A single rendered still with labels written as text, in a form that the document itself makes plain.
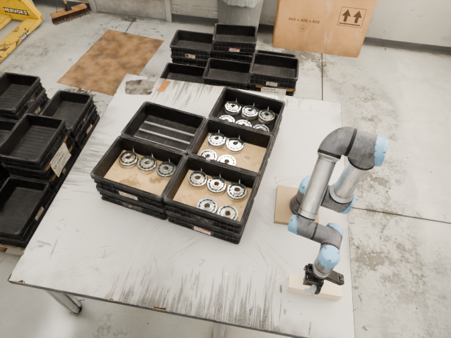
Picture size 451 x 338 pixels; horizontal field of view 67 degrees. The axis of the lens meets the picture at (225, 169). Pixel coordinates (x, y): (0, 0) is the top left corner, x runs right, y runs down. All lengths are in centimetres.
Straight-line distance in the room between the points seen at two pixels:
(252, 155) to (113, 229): 85
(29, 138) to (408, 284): 284
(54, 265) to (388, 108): 327
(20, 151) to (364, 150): 219
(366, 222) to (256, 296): 144
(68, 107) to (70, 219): 133
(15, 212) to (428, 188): 317
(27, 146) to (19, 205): 41
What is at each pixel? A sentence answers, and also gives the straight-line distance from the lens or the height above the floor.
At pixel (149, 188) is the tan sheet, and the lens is 181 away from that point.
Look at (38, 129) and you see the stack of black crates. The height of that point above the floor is 49.
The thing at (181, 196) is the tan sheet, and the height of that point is 83.
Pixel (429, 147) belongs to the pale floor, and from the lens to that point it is 368.
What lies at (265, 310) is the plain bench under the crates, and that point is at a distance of 167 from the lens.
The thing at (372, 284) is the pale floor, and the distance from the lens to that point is 267.
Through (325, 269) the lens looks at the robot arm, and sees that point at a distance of 143.
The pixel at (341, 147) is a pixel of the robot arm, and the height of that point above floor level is 133.
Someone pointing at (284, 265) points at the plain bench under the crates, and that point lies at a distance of 176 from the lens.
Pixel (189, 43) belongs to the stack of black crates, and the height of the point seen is 38.
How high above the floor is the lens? 229
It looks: 52 degrees down
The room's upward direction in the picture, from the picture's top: 3 degrees clockwise
